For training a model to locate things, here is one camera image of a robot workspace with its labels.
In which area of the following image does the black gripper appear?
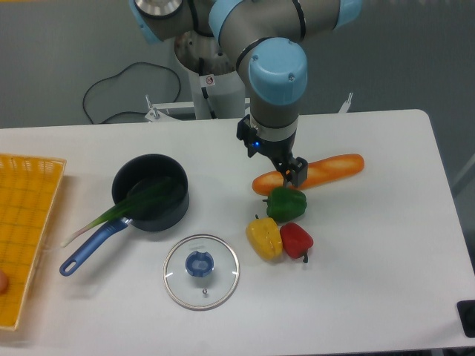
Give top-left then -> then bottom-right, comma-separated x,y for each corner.
237,114 -> 308,188

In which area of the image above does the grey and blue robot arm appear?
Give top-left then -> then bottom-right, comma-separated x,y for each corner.
129,1 -> 362,188

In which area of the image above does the glass pot lid blue knob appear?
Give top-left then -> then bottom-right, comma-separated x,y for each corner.
163,234 -> 240,311

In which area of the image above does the green bell pepper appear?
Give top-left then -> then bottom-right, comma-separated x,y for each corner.
263,187 -> 307,223

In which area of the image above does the orange baguette bread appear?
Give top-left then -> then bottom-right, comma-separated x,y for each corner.
252,154 -> 365,196

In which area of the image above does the yellow bell pepper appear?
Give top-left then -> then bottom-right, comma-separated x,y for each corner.
246,215 -> 283,260

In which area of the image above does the red bell pepper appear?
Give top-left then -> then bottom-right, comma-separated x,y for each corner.
280,222 -> 314,263

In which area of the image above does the green spring onion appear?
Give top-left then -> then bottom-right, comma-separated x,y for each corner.
60,177 -> 184,248

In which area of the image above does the black object at table corner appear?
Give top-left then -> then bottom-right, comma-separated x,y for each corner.
456,300 -> 475,338

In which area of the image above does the yellow woven tray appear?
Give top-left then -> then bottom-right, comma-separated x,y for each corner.
1,154 -> 66,331

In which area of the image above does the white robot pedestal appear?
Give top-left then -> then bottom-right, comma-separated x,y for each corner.
174,29 -> 250,120

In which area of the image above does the dark saucepan with blue handle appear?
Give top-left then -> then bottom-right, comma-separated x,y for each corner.
59,154 -> 189,277

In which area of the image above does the white metal base frame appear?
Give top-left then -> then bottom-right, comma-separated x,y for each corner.
144,92 -> 354,122

